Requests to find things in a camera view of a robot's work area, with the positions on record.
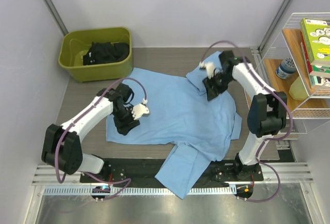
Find pale yellow green object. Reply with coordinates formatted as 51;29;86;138
289;77;309;101

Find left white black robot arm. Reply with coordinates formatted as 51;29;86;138
41;83;149;182

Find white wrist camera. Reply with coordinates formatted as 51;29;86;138
131;99;150;120
199;62;216;79

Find black clothes in bin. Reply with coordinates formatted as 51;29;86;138
82;42;130;65

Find teal book stack bottom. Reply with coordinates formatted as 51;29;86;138
309;65;329;89

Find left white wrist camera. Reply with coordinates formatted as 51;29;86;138
131;99;150;120

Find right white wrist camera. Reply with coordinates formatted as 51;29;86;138
199;62;216;79

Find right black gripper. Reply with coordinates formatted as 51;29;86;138
203;71;235;101

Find light blue long sleeve shirt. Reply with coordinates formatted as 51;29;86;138
106;50;243;200

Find red book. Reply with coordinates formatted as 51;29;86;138
300;31;313;76

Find olive green plastic bin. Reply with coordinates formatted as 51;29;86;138
58;27;133;82

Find green book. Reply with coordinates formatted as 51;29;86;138
301;18;329;67

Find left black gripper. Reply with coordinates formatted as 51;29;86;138
112;105;140;135

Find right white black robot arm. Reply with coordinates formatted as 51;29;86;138
199;50;287;181

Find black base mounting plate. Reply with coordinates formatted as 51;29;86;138
47;157;265;183

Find white wire shelf rack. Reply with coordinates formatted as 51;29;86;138
252;12;329;140

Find blue white ceramic cup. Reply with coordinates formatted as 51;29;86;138
275;58;296;80

